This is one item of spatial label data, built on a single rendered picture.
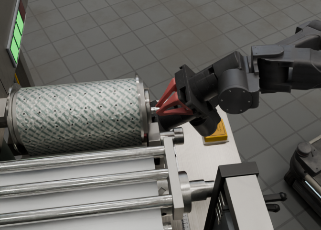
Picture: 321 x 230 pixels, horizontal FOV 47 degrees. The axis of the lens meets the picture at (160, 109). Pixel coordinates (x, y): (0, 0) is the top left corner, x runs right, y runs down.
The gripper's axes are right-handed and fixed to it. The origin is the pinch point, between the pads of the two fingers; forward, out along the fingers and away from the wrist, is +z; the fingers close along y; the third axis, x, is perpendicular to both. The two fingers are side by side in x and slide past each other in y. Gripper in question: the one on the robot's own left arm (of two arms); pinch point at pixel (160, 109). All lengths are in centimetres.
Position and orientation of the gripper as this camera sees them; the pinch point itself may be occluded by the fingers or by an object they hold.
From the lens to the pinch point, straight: 76.9
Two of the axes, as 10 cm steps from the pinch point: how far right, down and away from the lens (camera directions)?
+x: -6.1, -4.3, -6.6
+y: -0.9, -7.9, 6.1
